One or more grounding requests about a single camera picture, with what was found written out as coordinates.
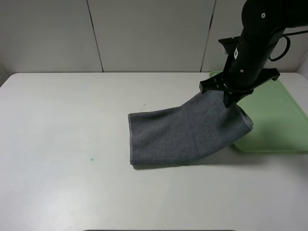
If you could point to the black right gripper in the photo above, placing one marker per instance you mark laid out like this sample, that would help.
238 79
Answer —
237 83

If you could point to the grey towel with orange pattern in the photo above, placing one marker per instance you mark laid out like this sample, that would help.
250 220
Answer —
197 129

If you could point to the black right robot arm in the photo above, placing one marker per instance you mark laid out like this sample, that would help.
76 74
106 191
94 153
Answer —
262 39

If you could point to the green plastic tray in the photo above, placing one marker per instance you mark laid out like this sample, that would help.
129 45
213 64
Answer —
279 111

